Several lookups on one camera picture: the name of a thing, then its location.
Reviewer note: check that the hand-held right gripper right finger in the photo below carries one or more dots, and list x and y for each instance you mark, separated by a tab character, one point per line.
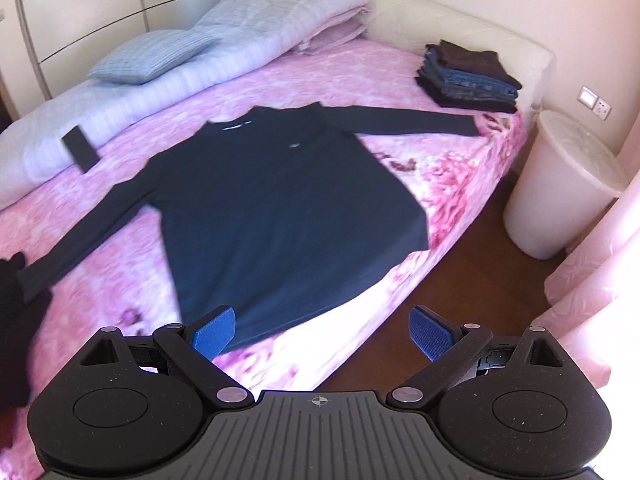
430	332

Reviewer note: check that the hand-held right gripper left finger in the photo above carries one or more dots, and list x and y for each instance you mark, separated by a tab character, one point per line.
215	332

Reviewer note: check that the dark teal long-sleeved shirt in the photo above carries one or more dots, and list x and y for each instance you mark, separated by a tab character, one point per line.
280	210

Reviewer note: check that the stack of folded dark clothes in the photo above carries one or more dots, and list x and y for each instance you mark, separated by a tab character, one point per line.
467	77

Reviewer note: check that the pink curtain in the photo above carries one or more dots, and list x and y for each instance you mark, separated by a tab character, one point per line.
595	300

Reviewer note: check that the white waste bin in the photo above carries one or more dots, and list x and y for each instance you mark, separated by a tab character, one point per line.
555	195

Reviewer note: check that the black phone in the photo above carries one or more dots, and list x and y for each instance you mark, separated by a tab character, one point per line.
80	149

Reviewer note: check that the pale striped quilt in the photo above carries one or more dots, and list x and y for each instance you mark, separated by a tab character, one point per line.
150	97

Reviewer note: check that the pink floral blanket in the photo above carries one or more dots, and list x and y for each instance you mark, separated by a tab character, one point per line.
360	77

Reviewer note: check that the blue plaid pillow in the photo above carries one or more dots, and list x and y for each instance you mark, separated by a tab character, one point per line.
150	55

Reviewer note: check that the cream padded headboard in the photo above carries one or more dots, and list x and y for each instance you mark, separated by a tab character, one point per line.
475	35

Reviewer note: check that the pink pillow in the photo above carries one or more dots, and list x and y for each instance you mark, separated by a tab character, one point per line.
335	37

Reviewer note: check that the cream wardrobe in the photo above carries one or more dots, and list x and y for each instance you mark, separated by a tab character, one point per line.
75	10

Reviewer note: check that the white wall socket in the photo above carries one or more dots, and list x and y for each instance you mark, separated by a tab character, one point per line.
603	108

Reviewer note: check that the white wall switch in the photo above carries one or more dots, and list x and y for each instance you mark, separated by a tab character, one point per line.
587	96

